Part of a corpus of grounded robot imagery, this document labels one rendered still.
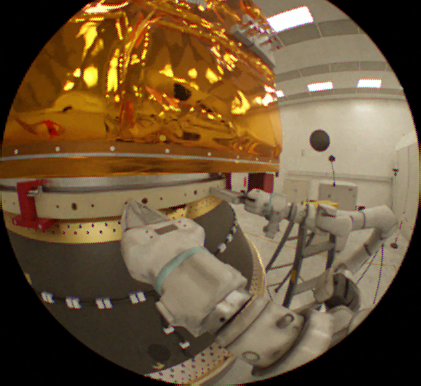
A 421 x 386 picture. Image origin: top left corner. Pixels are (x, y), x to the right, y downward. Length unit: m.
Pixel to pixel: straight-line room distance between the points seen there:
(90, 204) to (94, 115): 0.20
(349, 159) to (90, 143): 7.41
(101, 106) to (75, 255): 0.34
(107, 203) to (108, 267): 0.14
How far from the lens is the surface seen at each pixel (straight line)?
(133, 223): 0.22
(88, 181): 0.33
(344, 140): 7.39
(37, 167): 0.44
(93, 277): 0.36
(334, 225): 0.44
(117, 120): 0.38
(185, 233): 0.16
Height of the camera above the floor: 1.77
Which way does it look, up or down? 4 degrees down
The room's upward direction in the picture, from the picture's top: 1 degrees clockwise
